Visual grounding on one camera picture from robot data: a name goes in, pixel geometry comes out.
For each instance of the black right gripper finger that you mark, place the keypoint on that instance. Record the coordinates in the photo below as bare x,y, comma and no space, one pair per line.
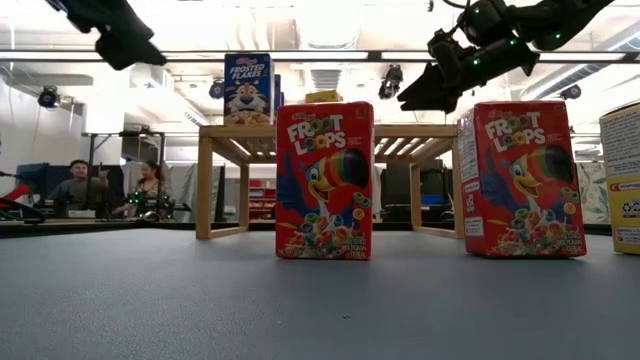
432,85
435,105

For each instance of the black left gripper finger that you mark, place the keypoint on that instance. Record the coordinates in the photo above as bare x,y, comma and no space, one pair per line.
127,47

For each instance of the yellow Corn Pops cereal box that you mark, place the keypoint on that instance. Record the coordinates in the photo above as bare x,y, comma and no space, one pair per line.
622,177
324,96

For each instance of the red Froot Loops cereal box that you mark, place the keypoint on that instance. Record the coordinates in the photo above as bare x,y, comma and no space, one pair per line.
522,180
325,180

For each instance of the black background robot arm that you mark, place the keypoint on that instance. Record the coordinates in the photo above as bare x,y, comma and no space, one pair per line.
147,205

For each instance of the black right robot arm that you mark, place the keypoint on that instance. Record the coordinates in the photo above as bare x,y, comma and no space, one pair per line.
560,20

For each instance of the wooden slatted shelf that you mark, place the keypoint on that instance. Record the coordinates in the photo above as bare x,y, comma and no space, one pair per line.
204,185

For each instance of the black ceiling light track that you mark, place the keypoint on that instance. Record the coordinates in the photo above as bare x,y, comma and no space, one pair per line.
200,56

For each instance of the black cabinet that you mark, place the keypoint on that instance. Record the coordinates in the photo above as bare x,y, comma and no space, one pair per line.
400,187

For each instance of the black metal rack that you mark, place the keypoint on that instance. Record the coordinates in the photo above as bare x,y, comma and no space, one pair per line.
142,147

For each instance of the white ceiling vent grille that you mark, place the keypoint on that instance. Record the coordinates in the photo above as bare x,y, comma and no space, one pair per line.
325,80

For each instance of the person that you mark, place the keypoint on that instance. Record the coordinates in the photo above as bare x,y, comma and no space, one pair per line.
75,187
147,185

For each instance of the grey cover sheet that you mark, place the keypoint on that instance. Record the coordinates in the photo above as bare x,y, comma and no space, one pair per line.
187,190

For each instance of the dark partition panel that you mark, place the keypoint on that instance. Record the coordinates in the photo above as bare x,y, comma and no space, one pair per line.
35,175

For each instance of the floral patterned curtain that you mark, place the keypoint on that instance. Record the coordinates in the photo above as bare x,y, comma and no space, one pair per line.
592,192

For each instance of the red bar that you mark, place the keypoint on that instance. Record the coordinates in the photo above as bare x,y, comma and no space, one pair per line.
15,192

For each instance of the red storage bin rack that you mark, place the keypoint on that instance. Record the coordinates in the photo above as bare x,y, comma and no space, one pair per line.
262,197

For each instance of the black ceiling-mounted camera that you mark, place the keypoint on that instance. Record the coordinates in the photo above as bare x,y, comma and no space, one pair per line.
570,91
216,90
391,80
48,96

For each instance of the grey ceiling duct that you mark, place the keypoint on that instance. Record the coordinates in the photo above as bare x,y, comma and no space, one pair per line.
50,80

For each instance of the black table frame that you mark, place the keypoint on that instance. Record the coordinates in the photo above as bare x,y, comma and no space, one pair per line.
100,229

